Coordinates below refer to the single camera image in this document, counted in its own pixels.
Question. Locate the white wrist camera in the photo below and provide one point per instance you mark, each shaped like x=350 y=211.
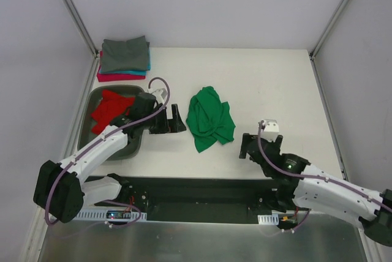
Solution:
x=159 y=92
x=269 y=127

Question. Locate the left white cable duct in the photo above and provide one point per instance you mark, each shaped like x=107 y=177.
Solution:
x=109 y=215

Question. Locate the left aluminium frame post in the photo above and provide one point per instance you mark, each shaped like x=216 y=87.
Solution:
x=75 y=15

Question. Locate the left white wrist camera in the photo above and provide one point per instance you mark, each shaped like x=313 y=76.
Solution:
x=159 y=92

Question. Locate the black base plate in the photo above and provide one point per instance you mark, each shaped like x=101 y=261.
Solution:
x=238 y=201

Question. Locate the right aluminium frame post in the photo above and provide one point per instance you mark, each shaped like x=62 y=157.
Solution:
x=339 y=10

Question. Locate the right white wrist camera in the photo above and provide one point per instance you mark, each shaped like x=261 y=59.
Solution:
x=269 y=127

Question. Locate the folded grey t-shirt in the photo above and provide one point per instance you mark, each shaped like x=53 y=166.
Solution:
x=122 y=55

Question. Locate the folded teal t-shirt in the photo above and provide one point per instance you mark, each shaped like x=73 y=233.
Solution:
x=141 y=72

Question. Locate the aluminium frame post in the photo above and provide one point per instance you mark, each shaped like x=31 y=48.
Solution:
x=339 y=10
x=75 y=15

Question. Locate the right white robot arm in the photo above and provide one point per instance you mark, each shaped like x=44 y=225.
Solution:
x=303 y=185

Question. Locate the right white cable duct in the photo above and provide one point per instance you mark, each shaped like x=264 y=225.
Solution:
x=272 y=219

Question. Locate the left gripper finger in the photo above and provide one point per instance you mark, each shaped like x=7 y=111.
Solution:
x=176 y=126
x=175 y=112

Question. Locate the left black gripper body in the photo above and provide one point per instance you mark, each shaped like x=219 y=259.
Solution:
x=161 y=122

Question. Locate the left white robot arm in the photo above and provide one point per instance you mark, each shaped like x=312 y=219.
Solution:
x=63 y=188

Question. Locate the red t-shirt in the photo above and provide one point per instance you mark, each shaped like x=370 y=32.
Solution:
x=111 y=106

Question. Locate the grey plastic tray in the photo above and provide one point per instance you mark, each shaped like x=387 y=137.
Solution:
x=86 y=135

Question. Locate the white cable duct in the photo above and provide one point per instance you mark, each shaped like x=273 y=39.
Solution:
x=109 y=215
x=272 y=219

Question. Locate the folded magenta t-shirt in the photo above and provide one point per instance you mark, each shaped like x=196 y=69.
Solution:
x=128 y=75

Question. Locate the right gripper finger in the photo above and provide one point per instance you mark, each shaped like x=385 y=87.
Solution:
x=278 y=143
x=246 y=140

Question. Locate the green t-shirt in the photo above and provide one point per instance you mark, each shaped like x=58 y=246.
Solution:
x=209 y=119

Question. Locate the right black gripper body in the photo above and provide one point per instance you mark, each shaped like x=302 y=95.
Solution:
x=255 y=146

